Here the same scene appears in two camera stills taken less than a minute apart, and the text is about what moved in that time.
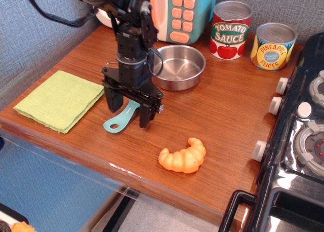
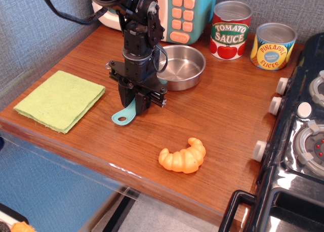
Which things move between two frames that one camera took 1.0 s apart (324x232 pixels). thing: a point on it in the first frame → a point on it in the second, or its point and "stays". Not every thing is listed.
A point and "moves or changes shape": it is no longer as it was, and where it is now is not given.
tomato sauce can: x=230 y=27 stays
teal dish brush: x=122 y=119 moves or changes shape
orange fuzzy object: x=22 y=226 stays
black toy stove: x=290 y=194 stays
